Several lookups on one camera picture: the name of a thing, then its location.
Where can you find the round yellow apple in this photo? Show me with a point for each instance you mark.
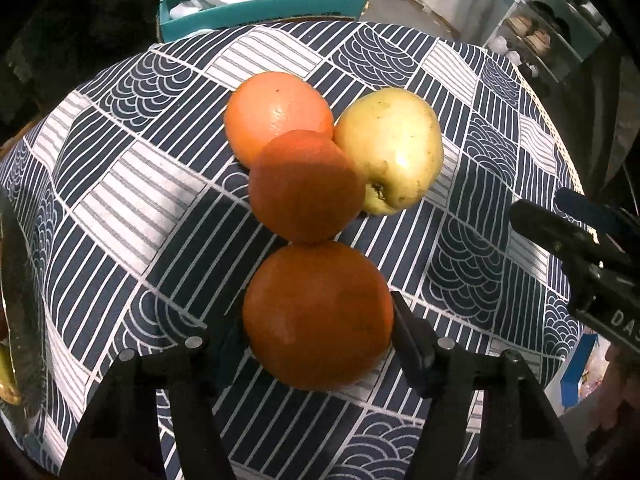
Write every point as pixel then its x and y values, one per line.
pixel 395 145

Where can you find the black hooded jacket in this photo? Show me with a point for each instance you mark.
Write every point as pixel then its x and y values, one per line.
pixel 75 20

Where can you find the white shoe rack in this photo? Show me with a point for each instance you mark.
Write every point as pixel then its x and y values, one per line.
pixel 505 15

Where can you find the pale large orange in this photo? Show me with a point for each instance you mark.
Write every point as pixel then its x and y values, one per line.
pixel 275 110

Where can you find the person's right hand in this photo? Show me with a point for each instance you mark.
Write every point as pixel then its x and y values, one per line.
pixel 620 380

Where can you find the teal storage box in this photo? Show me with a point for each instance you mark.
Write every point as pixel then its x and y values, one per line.
pixel 260 15

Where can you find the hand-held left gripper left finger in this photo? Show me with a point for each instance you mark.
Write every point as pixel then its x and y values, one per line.
pixel 200 360

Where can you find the blue carton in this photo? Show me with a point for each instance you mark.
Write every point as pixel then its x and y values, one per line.
pixel 575 375

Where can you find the big deep orange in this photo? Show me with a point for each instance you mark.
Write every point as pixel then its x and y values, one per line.
pixel 320 310

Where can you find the group of assorted shoes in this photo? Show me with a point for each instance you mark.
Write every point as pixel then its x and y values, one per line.
pixel 537 37

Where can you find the dark glass bowl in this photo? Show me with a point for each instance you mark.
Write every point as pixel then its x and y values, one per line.
pixel 22 285

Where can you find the navy patterned tablecloth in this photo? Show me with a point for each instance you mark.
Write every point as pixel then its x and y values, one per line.
pixel 150 200

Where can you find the dark brown hanging coat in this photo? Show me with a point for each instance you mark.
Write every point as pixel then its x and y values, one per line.
pixel 620 110

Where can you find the small deep orange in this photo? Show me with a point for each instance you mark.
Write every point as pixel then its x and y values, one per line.
pixel 305 185

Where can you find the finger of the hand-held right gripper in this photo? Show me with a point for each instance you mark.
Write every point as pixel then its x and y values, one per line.
pixel 590 210
pixel 550 227

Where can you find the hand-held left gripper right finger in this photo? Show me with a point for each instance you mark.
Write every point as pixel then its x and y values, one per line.
pixel 415 345

